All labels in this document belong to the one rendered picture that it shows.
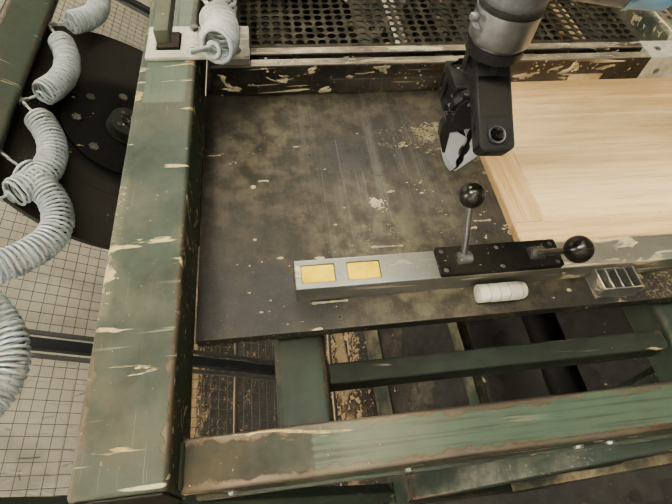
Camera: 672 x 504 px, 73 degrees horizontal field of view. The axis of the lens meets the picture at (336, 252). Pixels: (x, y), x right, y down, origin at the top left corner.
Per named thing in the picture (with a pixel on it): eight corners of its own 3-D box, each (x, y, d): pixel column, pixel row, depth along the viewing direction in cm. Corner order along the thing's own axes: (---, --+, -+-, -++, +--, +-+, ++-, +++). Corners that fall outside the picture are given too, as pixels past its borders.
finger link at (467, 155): (463, 147, 75) (481, 102, 67) (472, 174, 72) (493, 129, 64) (445, 148, 74) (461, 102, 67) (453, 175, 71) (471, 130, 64)
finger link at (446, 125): (460, 144, 68) (479, 97, 61) (463, 153, 67) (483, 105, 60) (430, 145, 68) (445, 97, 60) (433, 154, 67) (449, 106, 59)
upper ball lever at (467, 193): (478, 270, 69) (492, 186, 62) (455, 272, 68) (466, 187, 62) (469, 258, 72) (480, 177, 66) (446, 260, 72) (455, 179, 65)
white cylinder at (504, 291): (476, 306, 71) (523, 302, 72) (482, 298, 68) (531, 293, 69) (471, 290, 72) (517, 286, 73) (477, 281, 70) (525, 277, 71)
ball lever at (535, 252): (544, 264, 72) (603, 261, 59) (521, 266, 72) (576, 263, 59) (541, 240, 72) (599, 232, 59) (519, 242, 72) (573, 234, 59)
